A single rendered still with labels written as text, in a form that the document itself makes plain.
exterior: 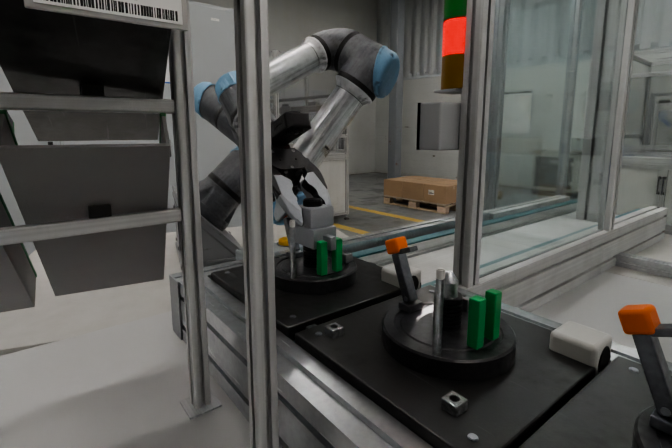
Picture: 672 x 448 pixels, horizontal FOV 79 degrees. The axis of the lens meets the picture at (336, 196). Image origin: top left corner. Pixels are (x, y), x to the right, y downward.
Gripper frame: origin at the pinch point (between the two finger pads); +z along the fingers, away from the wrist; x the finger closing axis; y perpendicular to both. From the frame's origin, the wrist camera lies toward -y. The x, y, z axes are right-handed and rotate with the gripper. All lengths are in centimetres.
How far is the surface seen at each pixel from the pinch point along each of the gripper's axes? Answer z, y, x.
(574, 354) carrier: 33.0, -15.4, -7.2
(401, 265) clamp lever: 16.2, -9.7, 0.8
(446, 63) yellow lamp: -6.3, -23.8, -16.6
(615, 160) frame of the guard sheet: 9, -14, -75
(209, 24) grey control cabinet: -294, 122, -106
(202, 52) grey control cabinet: -278, 140, -99
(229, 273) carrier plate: -0.9, 14.6, 9.9
